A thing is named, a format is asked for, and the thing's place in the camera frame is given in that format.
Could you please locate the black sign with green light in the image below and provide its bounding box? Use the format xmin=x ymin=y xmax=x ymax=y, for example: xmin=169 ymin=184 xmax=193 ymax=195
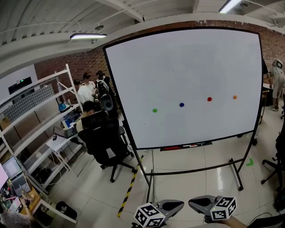
xmin=8 ymin=76 xmax=33 ymax=94

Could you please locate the person's black strap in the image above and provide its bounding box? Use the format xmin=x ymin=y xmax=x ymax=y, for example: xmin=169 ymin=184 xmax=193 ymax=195
xmin=247 ymin=213 xmax=285 ymax=228

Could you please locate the black-framed mobile whiteboard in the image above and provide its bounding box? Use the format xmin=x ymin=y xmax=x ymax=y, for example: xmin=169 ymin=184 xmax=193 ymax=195
xmin=102 ymin=26 xmax=267 ymax=203

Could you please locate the dark rounded floor object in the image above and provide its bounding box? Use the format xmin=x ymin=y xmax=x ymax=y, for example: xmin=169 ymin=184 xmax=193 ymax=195
xmin=275 ymin=193 xmax=285 ymax=212

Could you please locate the black floor cable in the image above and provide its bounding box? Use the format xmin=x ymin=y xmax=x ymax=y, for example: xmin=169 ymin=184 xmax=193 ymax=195
xmin=249 ymin=212 xmax=275 ymax=226

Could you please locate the yellow-black hazard floor tape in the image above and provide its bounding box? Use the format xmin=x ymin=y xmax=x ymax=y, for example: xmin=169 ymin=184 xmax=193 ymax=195
xmin=117 ymin=155 xmax=144 ymax=218

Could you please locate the open laptop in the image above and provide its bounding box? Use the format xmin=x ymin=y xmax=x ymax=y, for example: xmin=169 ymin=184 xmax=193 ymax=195
xmin=53 ymin=126 xmax=77 ymax=138

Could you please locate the small white table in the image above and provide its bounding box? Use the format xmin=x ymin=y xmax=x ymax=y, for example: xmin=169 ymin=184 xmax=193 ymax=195
xmin=46 ymin=135 xmax=79 ymax=178

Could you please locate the person's right forearm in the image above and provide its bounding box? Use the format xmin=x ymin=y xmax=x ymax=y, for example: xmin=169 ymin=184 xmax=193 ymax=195
xmin=219 ymin=217 xmax=248 ymax=228

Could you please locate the white shelf rack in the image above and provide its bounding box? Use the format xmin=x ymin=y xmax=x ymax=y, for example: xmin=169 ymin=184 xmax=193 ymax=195
xmin=0 ymin=63 xmax=84 ymax=195

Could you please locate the black hanging cable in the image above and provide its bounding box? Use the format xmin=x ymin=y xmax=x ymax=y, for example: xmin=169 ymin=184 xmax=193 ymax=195
xmin=151 ymin=149 xmax=156 ymax=201

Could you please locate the black office chair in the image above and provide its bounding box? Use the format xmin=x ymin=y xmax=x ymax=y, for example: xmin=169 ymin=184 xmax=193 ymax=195
xmin=260 ymin=131 xmax=285 ymax=192
xmin=77 ymin=110 xmax=138 ymax=183

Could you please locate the black bag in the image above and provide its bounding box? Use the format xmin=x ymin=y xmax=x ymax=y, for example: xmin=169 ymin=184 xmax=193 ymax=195
xmin=55 ymin=201 xmax=77 ymax=220

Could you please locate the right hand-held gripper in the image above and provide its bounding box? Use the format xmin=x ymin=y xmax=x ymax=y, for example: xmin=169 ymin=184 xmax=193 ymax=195
xmin=188 ymin=195 xmax=237 ymax=224

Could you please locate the computer monitor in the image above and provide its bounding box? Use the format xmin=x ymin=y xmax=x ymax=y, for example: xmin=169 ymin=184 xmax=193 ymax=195
xmin=1 ymin=155 xmax=23 ymax=179

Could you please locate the grey computer case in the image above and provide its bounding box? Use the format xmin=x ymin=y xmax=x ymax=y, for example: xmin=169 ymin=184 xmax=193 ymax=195
xmin=11 ymin=173 xmax=32 ymax=197

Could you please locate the long ceiling lamp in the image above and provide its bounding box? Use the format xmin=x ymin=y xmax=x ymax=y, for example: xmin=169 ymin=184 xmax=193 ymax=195
xmin=219 ymin=0 xmax=242 ymax=13
xmin=69 ymin=33 xmax=107 ymax=41

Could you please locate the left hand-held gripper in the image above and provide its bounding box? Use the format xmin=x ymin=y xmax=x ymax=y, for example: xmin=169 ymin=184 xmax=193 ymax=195
xmin=133 ymin=199 xmax=185 ymax=228

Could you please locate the grey checkered panel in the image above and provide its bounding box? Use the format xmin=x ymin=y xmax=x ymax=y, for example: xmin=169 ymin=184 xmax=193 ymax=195
xmin=3 ymin=84 xmax=55 ymax=122

